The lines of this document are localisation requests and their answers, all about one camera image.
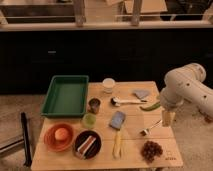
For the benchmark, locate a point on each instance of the metal fork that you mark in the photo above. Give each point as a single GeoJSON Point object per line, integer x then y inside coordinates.
{"type": "Point", "coordinates": [146, 131]}

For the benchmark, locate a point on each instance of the green plastic tray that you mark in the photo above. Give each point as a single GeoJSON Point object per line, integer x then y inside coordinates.
{"type": "Point", "coordinates": [66, 96]}

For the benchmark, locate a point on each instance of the grey cloth piece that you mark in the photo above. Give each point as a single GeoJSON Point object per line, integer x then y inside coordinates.
{"type": "Point", "coordinates": [140, 93]}

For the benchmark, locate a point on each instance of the bacon strips toy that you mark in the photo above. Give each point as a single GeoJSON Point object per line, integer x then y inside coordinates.
{"type": "Point", "coordinates": [86, 145]}

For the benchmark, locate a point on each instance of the green cup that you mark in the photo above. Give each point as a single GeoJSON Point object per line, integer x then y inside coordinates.
{"type": "Point", "coordinates": [89, 120]}

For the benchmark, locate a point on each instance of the white cup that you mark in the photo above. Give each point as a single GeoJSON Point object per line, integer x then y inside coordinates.
{"type": "Point", "coordinates": [108, 85]}

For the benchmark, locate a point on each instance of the dark bowl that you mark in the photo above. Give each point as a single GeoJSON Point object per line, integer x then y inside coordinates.
{"type": "Point", "coordinates": [93, 150]}

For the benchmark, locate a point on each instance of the blue sponge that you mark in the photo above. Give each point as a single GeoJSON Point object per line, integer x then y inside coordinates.
{"type": "Point", "coordinates": [117, 120]}

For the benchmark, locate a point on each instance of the yellow banana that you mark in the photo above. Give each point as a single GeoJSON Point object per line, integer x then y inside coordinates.
{"type": "Point", "coordinates": [117, 145]}

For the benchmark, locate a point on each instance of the bunch of dark grapes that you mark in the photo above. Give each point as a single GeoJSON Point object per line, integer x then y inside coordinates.
{"type": "Point", "coordinates": [150, 150]}

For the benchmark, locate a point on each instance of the orange fruit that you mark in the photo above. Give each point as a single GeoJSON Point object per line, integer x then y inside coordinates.
{"type": "Point", "coordinates": [61, 134]}

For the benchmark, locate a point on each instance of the orange bowl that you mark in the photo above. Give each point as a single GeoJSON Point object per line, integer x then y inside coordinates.
{"type": "Point", "coordinates": [55, 145]}

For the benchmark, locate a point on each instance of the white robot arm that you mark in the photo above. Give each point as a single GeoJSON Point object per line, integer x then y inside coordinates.
{"type": "Point", "coordinates": [185, 83]}

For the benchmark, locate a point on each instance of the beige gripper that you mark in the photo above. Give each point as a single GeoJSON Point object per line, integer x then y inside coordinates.
{"type": "Point", "coordinates": [167, 118]}

